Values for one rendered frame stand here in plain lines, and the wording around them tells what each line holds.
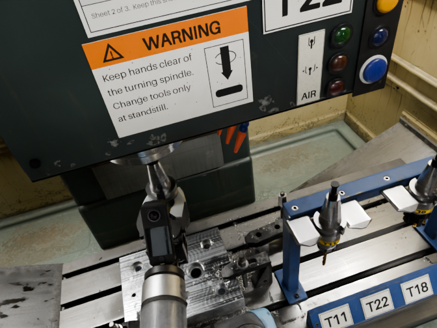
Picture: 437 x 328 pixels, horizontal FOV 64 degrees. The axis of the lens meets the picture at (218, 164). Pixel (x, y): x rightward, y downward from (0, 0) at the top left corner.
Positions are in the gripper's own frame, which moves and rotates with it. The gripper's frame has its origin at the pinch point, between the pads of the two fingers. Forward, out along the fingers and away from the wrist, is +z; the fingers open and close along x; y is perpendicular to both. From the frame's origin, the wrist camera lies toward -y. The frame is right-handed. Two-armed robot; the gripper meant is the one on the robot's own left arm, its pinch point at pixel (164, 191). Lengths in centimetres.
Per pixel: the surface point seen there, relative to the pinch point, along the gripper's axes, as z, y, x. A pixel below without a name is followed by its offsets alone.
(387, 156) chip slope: 47, 48, 79
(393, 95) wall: 69, 35, 89
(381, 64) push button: -16.4, -31.8, 33.7
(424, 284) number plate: -13, 33, 58
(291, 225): -9.8, 5.6, 25.2
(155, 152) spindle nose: -8.6, -18.0, 3.0
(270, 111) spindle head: -18.1, -28.9, 20.1
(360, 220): -11.1, 5.6, 38.8
